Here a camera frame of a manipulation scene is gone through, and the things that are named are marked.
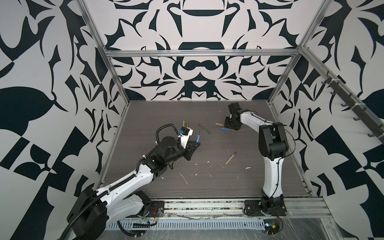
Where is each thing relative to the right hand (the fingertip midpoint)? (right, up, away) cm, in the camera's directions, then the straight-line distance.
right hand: (228, 123), depth 104 cm
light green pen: (-30, 0, +2) cm, 30 cm away
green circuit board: (+13, -47, -33) cm, 59 cm away
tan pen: (-2, -20, -13) cm, 24 cm away
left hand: (-21, -7, -30) cm, 37 cm away
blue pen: (-21, -4, -31) cm, 38 cm away
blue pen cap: (-2, -4, 0) cm, 4 cm away
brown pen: (-28, 0, +1) cm, 28 cm away
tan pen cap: (-6, -1, +1) cm, 6 cm away
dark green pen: (-16, -3, +2) cm, 17 cm away
